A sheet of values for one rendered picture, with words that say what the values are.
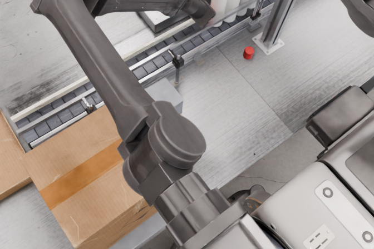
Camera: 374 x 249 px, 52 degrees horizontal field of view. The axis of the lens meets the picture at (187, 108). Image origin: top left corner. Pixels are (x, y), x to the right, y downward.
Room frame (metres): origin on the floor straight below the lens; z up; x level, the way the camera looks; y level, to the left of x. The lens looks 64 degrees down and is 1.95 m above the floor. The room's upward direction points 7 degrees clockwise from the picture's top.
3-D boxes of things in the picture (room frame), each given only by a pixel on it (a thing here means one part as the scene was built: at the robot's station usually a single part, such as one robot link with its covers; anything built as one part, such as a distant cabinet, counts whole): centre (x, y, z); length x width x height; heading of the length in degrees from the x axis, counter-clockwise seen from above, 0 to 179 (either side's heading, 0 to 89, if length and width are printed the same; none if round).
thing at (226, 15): (0.71, 0.06, 0.95); 1.07 x 0.01 x 0.01; 133
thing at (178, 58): (0.65, 0.06, 0.91); 0.07 x 0.03 x 0.16; 43
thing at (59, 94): (0.76, 0.11, 0.90); 1.07 x 0.01 x 0.02; 133
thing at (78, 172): (0.25, 0.17, 0.99); 0.30 x 0.24 x 0.27; 134
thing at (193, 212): (0.09, -0.03, 1.45); 0.09 x 0.08 x 0.12; 134
